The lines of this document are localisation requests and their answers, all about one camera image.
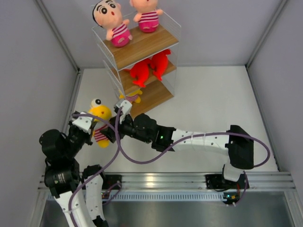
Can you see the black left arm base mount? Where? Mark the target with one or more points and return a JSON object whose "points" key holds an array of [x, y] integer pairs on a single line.
{"points": [[110, 179]]}

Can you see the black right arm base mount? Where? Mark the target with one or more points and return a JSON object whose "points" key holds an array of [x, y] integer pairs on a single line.
{"points": [[218, 183]]}

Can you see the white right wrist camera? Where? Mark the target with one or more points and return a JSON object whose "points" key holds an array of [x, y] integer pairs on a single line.
{"points": [[122, 108]]}

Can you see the white wire wooden shelf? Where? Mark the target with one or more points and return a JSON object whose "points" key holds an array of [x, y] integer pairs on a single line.
{"points": [[119, 60]]}

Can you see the yellow bear plush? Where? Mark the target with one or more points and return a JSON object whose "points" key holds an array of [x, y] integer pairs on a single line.
{"points": [[132, 97], [103, 112]]}

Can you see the pink black-haired boy doll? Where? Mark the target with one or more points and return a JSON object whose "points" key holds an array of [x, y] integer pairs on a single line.
{"points": [[107, 14]]}

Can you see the slotted grey cable duct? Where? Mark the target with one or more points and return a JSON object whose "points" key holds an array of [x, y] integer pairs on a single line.
{"points": [[165, 196]]}

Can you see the pink bald baby doll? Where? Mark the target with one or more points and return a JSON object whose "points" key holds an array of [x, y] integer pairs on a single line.
{"points": [[147, 15]]}

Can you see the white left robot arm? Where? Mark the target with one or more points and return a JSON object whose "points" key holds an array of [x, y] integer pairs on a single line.
{"points": [[79, 197]]}

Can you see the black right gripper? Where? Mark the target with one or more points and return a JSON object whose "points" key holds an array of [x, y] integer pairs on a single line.
{"points": [[110, 133]]}

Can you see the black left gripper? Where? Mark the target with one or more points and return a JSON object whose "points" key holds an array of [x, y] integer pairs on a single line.
{"points": [[88, 137]]}

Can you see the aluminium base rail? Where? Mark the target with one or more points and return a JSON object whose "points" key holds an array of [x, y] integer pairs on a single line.
{"points": [[259, 181]]}

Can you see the red shark plush toy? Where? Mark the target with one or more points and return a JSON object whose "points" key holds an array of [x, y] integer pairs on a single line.
{"points": [[140, 72]]}

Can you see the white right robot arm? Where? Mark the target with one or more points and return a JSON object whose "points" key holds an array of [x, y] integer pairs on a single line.
{"points": [[235, 143]]}

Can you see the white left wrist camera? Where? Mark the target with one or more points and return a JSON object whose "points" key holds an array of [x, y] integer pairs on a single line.
{"points": [[83, 122]]}

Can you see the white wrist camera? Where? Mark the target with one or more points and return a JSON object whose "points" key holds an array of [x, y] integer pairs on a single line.
{"points": [[83, 122], [122, 108]]}

